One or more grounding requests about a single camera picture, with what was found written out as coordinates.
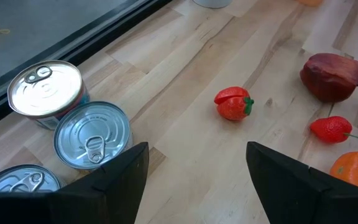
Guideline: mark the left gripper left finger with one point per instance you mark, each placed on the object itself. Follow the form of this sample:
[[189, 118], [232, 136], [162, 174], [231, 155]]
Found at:
[[104, 199]]

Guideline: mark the crumpled orange toy fruit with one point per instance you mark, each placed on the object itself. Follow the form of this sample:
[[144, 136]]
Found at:
[[357, 171]]

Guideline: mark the tin can with colourful label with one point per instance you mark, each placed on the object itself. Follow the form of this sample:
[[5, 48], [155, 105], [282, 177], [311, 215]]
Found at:
[[45, 90]]

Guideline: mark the split red toy strawberry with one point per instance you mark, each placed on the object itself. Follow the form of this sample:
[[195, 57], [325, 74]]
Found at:
[[233, 104]]

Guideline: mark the red strawberry with long stem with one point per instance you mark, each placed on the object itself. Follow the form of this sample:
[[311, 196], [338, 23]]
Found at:
[[331, 129]]

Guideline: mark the silver tin can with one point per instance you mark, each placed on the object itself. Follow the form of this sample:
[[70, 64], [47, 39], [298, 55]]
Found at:
[[89, 130], [17, 182]]

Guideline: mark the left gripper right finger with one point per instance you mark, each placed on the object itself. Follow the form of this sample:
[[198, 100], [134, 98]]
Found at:
[[297, 196]]

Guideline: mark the dark red toy apple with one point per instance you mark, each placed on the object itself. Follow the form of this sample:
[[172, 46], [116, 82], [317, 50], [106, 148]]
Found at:
[[332, 77]]

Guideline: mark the green plant in white pot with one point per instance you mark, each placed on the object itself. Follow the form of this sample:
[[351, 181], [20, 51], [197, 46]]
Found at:
[[212, 3]]

